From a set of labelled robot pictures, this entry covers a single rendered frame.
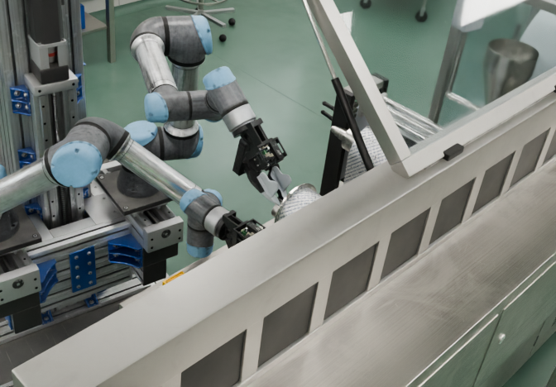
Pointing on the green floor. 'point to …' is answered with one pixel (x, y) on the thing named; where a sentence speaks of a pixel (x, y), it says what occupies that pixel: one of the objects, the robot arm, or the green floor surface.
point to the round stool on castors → (203, 3)
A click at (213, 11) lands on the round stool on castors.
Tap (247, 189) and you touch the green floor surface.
